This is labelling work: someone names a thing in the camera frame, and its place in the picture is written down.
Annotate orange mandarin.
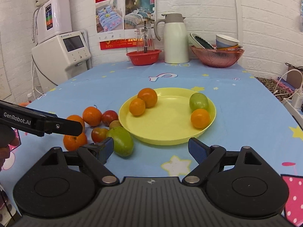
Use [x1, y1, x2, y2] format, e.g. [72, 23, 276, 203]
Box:
[66, 115, 85, 133]

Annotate large orange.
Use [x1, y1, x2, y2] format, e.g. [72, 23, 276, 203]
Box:
[63, 133, 88, 151]

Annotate oblong green mango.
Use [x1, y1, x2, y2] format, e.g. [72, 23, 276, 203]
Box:
[106, 126, 134, 157]

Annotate small orange plate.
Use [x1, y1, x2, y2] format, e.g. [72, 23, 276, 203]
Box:
[191, 109, 211, 129]

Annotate small orange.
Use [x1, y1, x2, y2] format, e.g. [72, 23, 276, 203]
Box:
[129, 98, 146, 116]

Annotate round green fruit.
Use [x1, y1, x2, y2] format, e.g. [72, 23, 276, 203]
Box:
[189, 93, 209, 112]

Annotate person left hand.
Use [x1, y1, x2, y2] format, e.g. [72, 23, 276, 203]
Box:
[0, 124, 21, 168]

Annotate orange with stem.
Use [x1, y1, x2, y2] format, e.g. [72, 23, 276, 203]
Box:
[82, 106, 102, 127]

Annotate red apple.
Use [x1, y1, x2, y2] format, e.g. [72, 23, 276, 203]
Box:
[102, 110, 119, 127]

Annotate small yellowish fruit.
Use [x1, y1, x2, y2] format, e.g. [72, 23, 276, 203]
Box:
[109, 120, 122, 129]

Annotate white water dispenser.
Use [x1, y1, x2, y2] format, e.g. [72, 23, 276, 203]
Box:
[32, 30, 91, 93]

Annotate white power strip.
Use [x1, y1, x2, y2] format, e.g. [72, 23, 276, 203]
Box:
[282, 99, 303, 127]

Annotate yellow plastic plate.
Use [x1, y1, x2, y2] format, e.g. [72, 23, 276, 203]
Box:
[119, 88, 208, 145]

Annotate red plastic basket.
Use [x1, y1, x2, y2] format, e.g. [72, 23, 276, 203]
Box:
[126, 49, 162, 66]

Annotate brown cardboard box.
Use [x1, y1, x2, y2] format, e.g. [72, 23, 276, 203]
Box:
[285, 63, 303, 89]

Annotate clear glass cup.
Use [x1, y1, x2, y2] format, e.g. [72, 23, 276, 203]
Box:
[137, 21, 155, 53]

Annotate pink leaf bowl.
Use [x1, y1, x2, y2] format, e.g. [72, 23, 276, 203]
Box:
[191, 46, 244, 68]

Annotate white thermos jug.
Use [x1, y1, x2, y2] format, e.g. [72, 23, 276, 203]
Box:
[154, 13, 190, 64]

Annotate stacked blue white bowls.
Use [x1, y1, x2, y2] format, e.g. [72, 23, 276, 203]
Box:
[216, 34, 242, 50]

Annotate green tilted plate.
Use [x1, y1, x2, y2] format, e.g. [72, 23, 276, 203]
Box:
[188, 33, 214, 50]

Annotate white charger with cable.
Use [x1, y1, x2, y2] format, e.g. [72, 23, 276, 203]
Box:
[273, 68, 302, 109]

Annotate white wall purifier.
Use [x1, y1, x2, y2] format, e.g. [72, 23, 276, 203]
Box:
[37, 0, 72, 44]

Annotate bedding wall poster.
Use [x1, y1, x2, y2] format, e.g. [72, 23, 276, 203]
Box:
[95, 0, 156, 50]

